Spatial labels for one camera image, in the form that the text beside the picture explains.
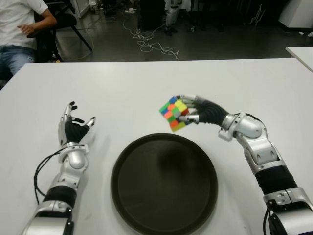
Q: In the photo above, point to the black cabinet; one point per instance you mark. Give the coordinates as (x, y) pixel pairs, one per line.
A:
(151, 14)

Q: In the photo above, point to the grey folded metal stand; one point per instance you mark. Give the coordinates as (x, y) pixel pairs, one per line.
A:
(258, 14)

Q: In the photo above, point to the white power strip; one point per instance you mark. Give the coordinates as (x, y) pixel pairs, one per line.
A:
(130, 10)

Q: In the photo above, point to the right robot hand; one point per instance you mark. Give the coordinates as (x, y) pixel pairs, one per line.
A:
(207, 112)

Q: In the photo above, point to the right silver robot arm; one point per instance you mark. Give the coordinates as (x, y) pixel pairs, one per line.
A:
(266, 159)

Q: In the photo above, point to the dark brown round plate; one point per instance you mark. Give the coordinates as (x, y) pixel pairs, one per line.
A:
(163, 183)

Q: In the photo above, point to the seated person in white shirt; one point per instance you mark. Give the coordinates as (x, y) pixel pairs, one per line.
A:
(17, 19)

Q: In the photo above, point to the white glass-front cabinet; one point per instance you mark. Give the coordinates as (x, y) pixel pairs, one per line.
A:
(80, 7)

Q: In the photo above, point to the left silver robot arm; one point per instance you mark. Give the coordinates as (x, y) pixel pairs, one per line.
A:
(75, 159)

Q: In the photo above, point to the white side table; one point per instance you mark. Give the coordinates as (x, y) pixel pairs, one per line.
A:
(300, 56)

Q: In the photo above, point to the black office chair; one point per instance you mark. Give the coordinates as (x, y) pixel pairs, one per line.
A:
(66, 19)

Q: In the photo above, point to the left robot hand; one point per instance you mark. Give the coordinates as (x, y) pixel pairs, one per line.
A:
(72, 132)

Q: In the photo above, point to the white machine housing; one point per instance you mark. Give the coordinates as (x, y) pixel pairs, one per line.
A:
(298, 14)

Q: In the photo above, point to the multicoloured Rubik's cube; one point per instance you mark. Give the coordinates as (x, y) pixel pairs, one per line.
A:
(174, 113)

